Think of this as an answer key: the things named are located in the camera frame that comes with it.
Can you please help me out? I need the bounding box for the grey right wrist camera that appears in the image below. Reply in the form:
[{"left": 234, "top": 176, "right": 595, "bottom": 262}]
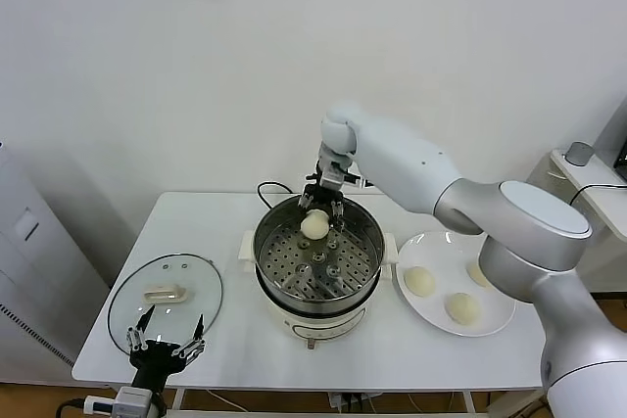
[{"left": 306, "top": 163, "right": 366, "bottom": 192}]

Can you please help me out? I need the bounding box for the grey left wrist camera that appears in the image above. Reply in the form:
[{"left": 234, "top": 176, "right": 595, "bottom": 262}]
[{"left": 82, "top": 386, "right": 151, "bottom": 414}]

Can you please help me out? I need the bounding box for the glass pot lid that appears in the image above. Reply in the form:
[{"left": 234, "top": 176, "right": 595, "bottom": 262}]
[{"left": 107, "top": 254, "right": 225, "bottom": 360}]

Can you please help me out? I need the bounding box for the white round plate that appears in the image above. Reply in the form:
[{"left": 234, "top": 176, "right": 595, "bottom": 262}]
[{"left": 396, "top": 231, "right": 518, "bottom": 339}]

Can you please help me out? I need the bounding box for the white steamed baozi bun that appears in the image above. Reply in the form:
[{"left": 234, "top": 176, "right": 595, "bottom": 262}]
[
  {"left": 444, "top": 293, "right": 484, "bottom": 327},
  {"left": 465, "top": 261, "right": 491, "bottom": 288},
  {"left": 403, "top": 266, "right": 436, "bottom": 299},
  {"left": 299, "top": 209, "right": 330, "bottom": 241}
]

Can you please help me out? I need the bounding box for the white side desk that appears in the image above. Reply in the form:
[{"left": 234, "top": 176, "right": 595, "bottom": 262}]
[{"left": 526, "top": 147, "right": 627, "bottom": 243}]

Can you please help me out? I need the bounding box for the black adapter power cable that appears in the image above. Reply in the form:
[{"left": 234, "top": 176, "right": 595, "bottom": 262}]
[{"left": 570, "top": 184, "right": 616, "bottom": 207}]

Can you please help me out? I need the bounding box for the power strip under table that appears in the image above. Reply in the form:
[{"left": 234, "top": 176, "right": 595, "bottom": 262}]
[{"left": 327, "top": 391, "right": 386, "bottom": 412}]

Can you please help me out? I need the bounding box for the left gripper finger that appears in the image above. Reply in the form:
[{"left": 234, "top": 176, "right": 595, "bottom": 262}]
[
  {"left": 125, "top": 304, "right": 154, "bottom": 351},
  {"left": 173, "top": 313, "right": 206, "bottom": 358}
]

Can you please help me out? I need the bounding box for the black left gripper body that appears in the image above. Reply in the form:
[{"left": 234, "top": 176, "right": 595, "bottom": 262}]
[{"left": 130, "top": 342, "right": 190, "bottom": 389}]

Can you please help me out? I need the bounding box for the grey white cabinet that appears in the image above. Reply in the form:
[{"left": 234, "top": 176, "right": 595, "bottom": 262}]
[{"left": 0, "top": 141, "right": 112, "bottom": 388}]

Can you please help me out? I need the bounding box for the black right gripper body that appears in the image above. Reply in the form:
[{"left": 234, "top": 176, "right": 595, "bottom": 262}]
[{"left": 302, "top": 183, "right": 345, "bottom": 209}]

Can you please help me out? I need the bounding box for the perforated steel steamer basket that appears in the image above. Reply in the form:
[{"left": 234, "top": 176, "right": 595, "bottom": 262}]
[{"left": 253, "top": 195, "right": 386, "bottom": 314}]

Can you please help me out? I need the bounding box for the black cooker power cord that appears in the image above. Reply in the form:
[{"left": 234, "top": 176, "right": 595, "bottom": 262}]
[{"left": 257, "top": 181, "right": 298, "bottom": 213}]

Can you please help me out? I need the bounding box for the cream electric cooker base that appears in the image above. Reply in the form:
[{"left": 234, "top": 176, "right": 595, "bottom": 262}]
[{"left": 238, "top": 231, "right": 399, "bottom": 351}]

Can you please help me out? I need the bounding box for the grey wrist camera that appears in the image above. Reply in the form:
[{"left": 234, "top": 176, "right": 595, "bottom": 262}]
[
  {"left": 306, "top": 163, "right": 366, "bottom": 192},
  {"left": 82, "top": 386, "right": 151, "bottom": 414}
]

